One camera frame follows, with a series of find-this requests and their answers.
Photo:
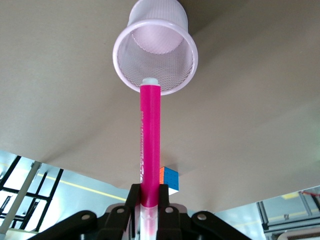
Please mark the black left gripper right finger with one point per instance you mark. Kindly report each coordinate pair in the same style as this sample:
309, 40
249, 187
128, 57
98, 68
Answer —
175, 225

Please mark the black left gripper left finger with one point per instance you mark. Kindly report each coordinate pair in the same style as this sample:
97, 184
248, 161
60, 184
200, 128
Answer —
117, 225

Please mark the pink marker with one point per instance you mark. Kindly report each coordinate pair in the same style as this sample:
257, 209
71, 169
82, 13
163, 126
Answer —
150, 137

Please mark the multicoloured puzzle cube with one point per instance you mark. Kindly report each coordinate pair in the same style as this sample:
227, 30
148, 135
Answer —
171, 180

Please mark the white pole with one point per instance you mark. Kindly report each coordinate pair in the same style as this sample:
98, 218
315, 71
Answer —
22, 190

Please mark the white mesh cup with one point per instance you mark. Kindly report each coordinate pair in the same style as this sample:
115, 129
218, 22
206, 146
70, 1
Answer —
155, 37

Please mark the black metal rack frame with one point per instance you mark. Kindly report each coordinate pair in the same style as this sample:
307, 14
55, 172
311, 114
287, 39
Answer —
41, 195

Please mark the aluminium profile frame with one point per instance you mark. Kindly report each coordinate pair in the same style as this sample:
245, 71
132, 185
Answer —
287, 212

